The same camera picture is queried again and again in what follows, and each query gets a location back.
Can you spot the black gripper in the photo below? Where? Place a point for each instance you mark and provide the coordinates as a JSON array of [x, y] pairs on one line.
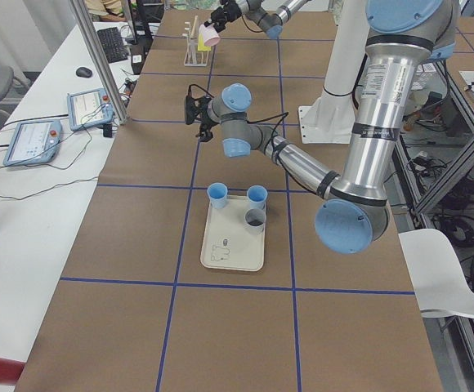
[[227, 10], [206, 121]]

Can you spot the aluminium frame post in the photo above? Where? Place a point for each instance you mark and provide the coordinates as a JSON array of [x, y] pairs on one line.
[[97, 54]]

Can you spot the blue cup far right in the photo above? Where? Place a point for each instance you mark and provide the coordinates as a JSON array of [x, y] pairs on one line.
[[257, 196]]

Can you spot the small black adapter box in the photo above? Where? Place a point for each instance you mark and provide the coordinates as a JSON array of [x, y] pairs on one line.
[[108, 130]]

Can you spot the yellow plastic cup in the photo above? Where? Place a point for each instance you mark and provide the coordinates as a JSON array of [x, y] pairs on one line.
[[201, 46]]

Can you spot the white wire cup rack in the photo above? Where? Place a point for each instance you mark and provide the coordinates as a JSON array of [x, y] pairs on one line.
[[194, 57]]

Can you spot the white camera mast column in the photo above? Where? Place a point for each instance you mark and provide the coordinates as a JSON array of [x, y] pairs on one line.
[[331, 117]]

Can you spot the brown paper table cover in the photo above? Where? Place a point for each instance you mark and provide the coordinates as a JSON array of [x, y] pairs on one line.
[[134, 309]]

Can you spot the black keyboard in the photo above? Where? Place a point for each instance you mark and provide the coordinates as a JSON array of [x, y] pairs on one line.
[[112, 44]]

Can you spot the blue cup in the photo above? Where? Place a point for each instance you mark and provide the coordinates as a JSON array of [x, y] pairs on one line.
[[217, 194], [257, 196]]

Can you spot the white chair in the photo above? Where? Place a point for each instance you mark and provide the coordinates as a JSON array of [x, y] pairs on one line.
[[439, 284]]

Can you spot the black computer mouse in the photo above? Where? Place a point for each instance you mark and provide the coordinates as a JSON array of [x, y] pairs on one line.
[[83, 72]]

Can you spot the pink plastic cup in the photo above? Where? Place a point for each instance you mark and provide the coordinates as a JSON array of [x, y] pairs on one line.
[[210, 36]]

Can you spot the grey plastic cup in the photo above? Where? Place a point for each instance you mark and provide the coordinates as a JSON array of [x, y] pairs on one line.
[[255, 220]]

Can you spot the teach pendant tablet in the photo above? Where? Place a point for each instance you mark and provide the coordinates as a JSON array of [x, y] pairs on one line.
[[33, 142], [89, 109]]

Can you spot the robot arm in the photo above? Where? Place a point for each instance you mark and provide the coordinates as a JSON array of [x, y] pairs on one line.
[[377, 50], [271, 24]]

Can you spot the blue cup far left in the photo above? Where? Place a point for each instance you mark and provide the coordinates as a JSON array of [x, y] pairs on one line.
[[217, 194]]

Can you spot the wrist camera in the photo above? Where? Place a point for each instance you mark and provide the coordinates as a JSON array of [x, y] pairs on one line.
[[195, 108]]

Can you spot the beige serving tray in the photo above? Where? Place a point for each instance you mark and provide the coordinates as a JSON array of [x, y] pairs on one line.
[[228, 242]]

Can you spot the far teach pendant tablet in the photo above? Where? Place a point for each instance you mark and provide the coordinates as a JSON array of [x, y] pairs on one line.
[[89, 109]]

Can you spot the near teach pendant tablet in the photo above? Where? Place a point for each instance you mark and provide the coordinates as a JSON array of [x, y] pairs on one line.
[[33, 142]]

